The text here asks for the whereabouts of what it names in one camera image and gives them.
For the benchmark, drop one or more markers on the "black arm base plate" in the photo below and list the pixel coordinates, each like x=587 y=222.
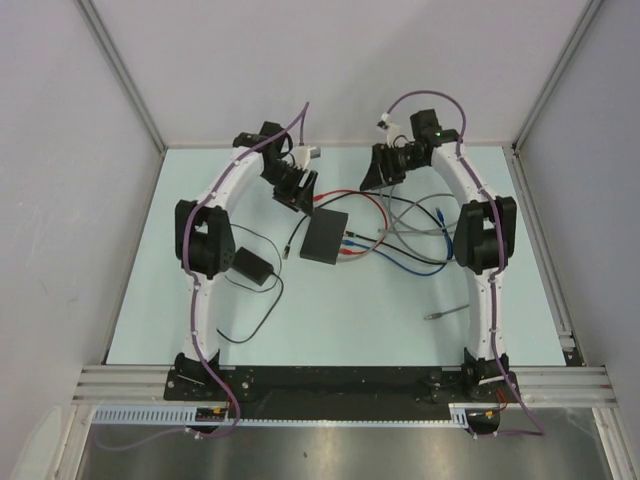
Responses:
x=323 y=387

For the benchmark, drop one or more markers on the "aluminium front frame rail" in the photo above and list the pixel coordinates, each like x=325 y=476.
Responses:
x=538 y=387

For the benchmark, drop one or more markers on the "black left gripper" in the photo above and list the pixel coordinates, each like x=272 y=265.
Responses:
x=293 y=194

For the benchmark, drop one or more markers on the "grey slotted cable duct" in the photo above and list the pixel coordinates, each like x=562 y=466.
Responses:
x=439 y=416

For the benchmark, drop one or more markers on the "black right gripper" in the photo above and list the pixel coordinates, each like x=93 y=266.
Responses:
x=383 y=170

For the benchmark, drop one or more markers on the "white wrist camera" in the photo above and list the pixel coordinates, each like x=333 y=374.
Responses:
x=303 y=155
x=386 y=126

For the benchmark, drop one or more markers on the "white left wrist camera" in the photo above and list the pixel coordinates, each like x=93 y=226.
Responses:
x=303 y=155

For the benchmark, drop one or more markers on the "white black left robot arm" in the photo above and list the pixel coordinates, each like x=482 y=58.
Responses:
x=204 y=242

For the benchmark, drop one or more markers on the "black network switch box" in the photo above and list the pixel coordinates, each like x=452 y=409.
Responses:
x=323 y=238

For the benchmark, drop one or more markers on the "black power adapter brick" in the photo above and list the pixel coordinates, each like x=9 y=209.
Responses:
x=251 y=266

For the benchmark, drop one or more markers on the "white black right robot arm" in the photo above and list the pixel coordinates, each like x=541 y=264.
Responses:
x=483 y=241

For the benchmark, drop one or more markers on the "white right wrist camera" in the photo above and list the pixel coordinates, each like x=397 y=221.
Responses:
x=386 y=126

